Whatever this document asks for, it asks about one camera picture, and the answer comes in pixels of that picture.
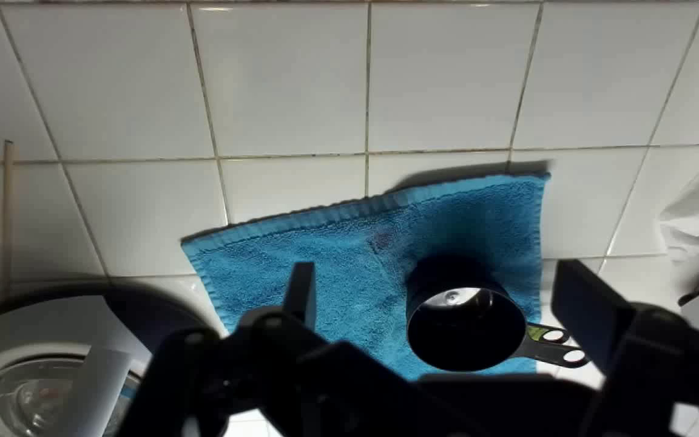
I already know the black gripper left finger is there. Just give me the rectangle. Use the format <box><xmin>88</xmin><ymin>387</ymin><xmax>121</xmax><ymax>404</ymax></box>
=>
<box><xmin>116</xmin><ymin>261</ymin><xmax>450</xmax><ymax>437</ymax></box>

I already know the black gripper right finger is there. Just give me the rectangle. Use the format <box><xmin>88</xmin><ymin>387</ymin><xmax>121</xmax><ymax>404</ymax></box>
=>
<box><xmin>548</xmin><ymin>258</ymin><xmax>699</xmax><ymax>437</ymax></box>

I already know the black pot with handle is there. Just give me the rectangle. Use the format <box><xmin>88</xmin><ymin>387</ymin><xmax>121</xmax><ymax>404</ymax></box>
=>
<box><xmin>405</xmin><ymin>256</ymin><xmax>591</xmax><ymax>383</ymax></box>

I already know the blue terry towel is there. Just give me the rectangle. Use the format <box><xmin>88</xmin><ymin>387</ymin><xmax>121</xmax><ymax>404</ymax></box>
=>
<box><xmin>179</xmin><ymin>167</ymin><xmax>553</xmax><ymax>383</ymax></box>

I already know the white drip coffee maker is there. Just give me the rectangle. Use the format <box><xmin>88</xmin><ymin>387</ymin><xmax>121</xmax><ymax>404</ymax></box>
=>
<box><xmin>0</xmin><ymin>153</ymin><xmax>214</xmax><ymax>437</ymax></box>

